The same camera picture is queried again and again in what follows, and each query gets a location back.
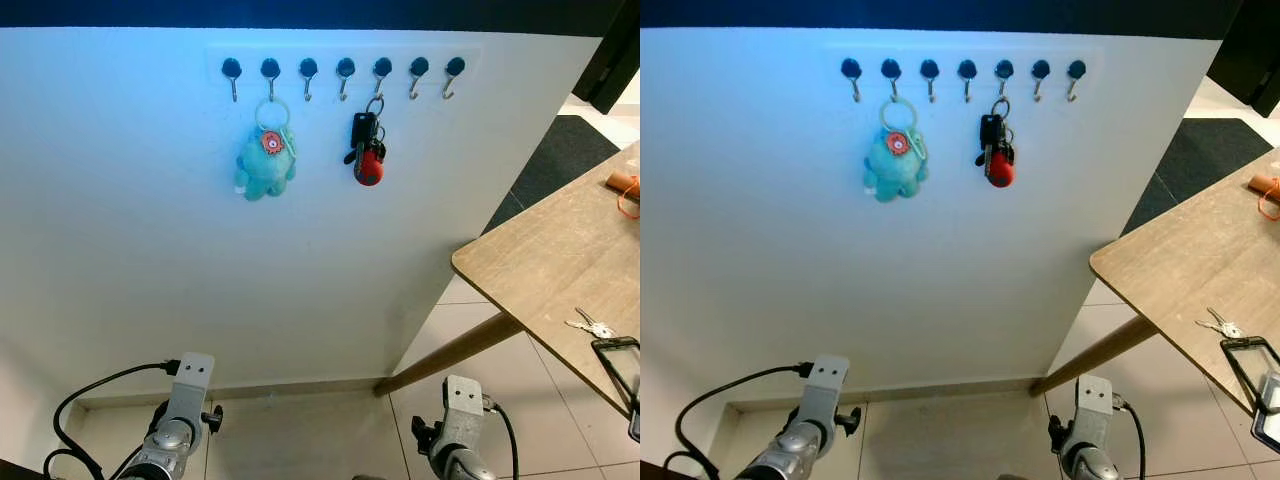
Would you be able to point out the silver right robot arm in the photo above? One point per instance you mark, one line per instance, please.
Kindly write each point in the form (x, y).
(462, 468)
(1095, 468)

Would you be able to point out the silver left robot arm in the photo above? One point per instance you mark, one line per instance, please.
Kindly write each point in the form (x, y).
(795, 455)
(165, 452)

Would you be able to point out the black capped metal hook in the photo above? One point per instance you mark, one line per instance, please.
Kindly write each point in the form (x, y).
(929, 68)
(419, 67)
(382, 67)
(455, 66)
(1004, 68)
(967, 68)
(232, 68)
(308, 68)
(270, 68)
(345, 67)
(851, 68)
(891, 68)
(1077, 68)
(1041, 68)

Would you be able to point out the white partition panel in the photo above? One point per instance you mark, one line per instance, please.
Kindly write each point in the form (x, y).
(150, 260)
(780, 270)

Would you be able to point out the plain silver key bunch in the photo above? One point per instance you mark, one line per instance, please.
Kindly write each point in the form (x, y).
(592, 324)
(1222, 323)

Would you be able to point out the blue card holder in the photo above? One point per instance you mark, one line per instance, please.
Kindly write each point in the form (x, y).
(635, 422)
(1270, 415)

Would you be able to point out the wooden table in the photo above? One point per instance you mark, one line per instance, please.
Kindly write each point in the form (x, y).
(1200, 260)
(560, 250)

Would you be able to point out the car key with red ball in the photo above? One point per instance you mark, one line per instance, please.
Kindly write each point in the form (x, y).
(999, 168)
(368, 165)

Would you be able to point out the black floor mat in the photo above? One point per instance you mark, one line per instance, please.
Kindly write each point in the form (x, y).
(1195, 165)
(560, 165)

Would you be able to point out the black door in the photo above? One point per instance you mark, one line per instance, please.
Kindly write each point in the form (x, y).
(615, 50)
(1250, 50)

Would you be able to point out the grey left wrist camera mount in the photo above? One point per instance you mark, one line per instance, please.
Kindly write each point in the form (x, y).
(828, 388)
(190, 385)

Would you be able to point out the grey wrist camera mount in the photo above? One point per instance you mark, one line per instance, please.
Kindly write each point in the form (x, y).
(1094, 410)
(463, 410)
(828, 388)
(190, 385)

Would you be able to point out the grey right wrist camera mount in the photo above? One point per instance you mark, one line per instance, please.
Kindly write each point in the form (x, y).
(463, 410)
(1094, 410)

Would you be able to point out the white hook rail strip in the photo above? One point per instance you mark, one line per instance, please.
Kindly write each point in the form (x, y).
(250, 52)

